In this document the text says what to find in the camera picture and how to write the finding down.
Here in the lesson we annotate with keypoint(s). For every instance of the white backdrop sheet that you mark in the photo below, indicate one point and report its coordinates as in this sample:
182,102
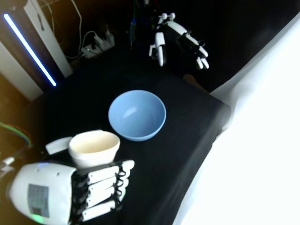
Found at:
253,152

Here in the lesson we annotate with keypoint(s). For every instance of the light blue bowl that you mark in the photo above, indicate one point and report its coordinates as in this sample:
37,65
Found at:
138,117

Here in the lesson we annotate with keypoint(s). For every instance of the white power strip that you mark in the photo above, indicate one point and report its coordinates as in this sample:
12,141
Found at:
98,44

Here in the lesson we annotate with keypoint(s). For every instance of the white plastic cup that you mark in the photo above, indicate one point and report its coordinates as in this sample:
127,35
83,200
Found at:
93,150

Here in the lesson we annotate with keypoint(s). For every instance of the black tablecloth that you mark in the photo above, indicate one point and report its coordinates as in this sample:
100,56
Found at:
164,168

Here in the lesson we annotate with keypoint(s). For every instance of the white tower with blue light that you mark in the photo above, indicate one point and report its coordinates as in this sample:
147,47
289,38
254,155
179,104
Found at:
47,37

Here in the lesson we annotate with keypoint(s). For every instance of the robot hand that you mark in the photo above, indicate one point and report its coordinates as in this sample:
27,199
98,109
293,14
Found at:
180,29
47,187

